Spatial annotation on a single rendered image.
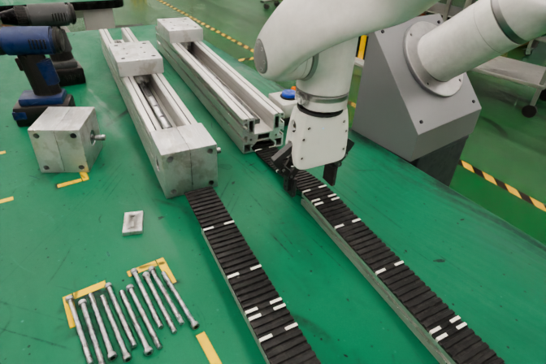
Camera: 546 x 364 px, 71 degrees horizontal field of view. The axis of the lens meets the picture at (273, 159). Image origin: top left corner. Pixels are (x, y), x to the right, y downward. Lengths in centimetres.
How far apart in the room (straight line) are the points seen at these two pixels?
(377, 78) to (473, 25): 21
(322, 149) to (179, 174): 26
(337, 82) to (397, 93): 33
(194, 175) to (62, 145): 26
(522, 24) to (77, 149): 85
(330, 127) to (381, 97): 31
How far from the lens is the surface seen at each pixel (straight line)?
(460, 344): 55
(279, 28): 49
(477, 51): 90
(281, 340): 49
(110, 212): 72
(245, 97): 97
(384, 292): 59
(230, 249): 58
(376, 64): 91
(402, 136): 90
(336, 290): 59
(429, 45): 94
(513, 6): 86
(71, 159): 83
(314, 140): 62
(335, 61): 56
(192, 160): 70
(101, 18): 257
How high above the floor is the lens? 123
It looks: 33 degrees down
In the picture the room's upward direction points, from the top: 4 degrees clockwise
